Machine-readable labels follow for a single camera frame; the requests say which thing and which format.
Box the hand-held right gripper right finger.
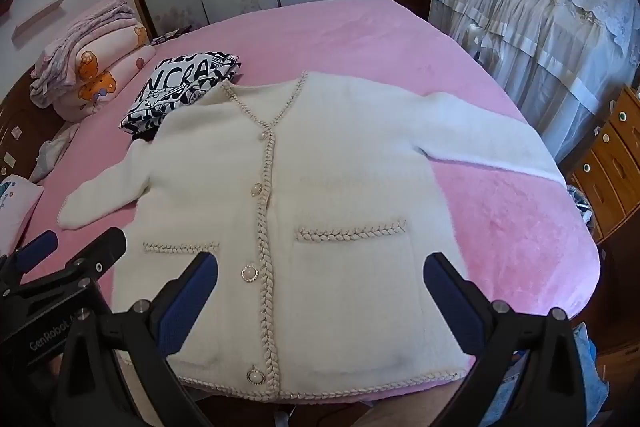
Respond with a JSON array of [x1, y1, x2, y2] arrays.
[[422, 251, 596, 427]]

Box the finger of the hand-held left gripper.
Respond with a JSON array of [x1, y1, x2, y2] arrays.
[[0, 229, 60, 280], [0, 227, 127, 303]]

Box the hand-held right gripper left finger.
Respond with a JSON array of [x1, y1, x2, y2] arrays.
[[54, 251, 219, 427]]

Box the white fluffy cardigan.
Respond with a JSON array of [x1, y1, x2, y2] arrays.
[[57, 71, 568, 403]]

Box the small white embroidered pillow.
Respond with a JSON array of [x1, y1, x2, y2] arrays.
[[0, 174, 45, 258]]

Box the crumpled grey white cloth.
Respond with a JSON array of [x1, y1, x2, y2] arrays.
[[30, 124, 81, 182]]

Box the wooden headboard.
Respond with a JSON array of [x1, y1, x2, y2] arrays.
[[0, 67, 76, 182]]

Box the blue jeans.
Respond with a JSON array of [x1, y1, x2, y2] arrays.
[[480, 322, 596, 427]]

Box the folded bear print quilt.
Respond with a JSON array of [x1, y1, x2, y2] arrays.
[[55, 24, 157, 122]]

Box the black and white printed garment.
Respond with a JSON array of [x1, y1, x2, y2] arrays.
[[120, 51, 242, 140]]

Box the folded pink striped blanket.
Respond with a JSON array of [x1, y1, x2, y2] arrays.
[[30, 0, 146, 108]]

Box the wooden drawer cabinet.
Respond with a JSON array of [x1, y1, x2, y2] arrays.
[[570, 86, 640, 378]]

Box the pink fleece bed blanket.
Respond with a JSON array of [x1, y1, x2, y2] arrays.
[[30, 0, 601, 405]]

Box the white lace furniture cover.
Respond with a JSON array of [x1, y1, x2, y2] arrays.
[[429, 0, 640, 152]]

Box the pink wall shelf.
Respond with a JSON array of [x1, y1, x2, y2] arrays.
[[12, 0, 68, 42]]

